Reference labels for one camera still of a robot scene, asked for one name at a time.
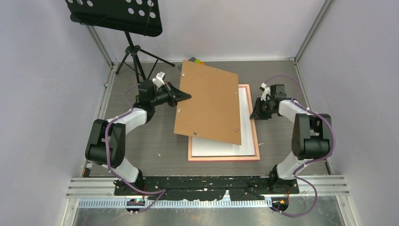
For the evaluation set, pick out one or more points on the aluminium rail front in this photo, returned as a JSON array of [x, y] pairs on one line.
[[99, 193]]

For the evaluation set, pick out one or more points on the grey lego plate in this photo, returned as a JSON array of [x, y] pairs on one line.
[[192, 59]]

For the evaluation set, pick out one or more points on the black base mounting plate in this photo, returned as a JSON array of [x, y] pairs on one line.
[[210, 188]]

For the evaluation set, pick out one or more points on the black music stand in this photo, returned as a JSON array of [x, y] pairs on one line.
[[129, 16]]

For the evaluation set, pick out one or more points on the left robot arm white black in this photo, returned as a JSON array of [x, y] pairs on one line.
[[107, 140]]

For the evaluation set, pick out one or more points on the landscape sunset photo print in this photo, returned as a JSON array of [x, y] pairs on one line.
[[246, 146]]

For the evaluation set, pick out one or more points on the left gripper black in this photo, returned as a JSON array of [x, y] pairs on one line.
[[174, 95]]

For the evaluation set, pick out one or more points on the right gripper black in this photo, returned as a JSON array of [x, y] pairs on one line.
[[257, 114]]

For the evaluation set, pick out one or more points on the orange tape dispenser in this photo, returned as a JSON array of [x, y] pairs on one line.
[[199, 62]]

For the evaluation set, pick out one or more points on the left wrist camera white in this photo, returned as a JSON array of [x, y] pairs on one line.
[[158, 81]]

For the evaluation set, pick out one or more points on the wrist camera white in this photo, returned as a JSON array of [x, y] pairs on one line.
[[158, 81], [265, 91]]

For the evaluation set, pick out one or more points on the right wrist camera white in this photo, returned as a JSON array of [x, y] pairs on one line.
[[265, 91]]

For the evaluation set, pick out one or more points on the brown cardboard backing board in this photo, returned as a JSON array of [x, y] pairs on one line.
[[213, 111]]

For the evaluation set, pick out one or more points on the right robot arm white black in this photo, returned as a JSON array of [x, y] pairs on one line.
[[312, 137]]

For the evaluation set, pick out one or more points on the pink wooden picture frame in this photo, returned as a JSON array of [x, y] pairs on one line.
[[254, 131]]

